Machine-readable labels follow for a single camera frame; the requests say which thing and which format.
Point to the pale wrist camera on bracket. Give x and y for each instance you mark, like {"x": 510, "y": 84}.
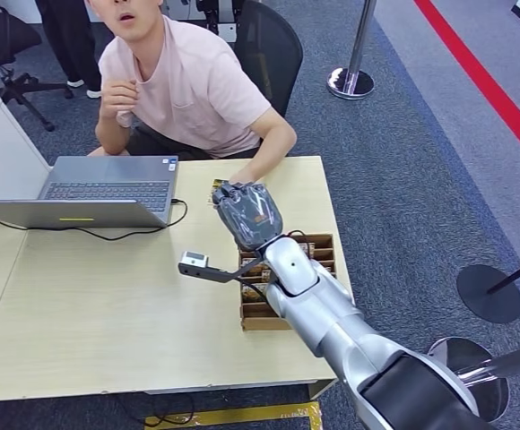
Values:
{"x": 196, "y": 260}

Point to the grey open laptop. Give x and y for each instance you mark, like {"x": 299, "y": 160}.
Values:
{"x": 107, "y": 190}

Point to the black round base stanchion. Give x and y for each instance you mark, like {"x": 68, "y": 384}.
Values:
{"x": 488, "y": 297}

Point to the person's left hand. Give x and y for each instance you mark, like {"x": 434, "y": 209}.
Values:
{"x": 242, "y": 177}

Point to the standing person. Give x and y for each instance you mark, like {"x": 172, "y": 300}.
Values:
{"x": 72, "y": 41}

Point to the white cabinet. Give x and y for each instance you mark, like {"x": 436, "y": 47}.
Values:
{"x": 0, "y": 154}

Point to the black and white equipment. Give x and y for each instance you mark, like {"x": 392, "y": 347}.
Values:
{"x": 215, "y": 18}

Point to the gold patterned card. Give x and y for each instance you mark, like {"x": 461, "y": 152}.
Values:
{"x": 249, "y": 265}
{"x": 253, "y": 292}
{"x": 308, "y": 249}
{"x": 213, "y": 199}

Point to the black swivel office chair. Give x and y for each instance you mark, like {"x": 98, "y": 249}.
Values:
{"x": 0, "y": 41}

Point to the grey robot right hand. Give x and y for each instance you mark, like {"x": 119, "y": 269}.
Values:
{"x": 251, "y": 216}

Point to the person's right hand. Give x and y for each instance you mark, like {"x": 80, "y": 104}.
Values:
{"x": 117, "y": 98}

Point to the black mesh office chair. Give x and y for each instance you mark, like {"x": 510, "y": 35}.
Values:
{"x": 273, "y": 59}

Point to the brown cardboard card organizer box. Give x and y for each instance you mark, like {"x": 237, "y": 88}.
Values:
{"x": 260, "y": 320}

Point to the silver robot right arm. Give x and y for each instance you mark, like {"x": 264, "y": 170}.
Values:
{"x": 332, "y": 320}

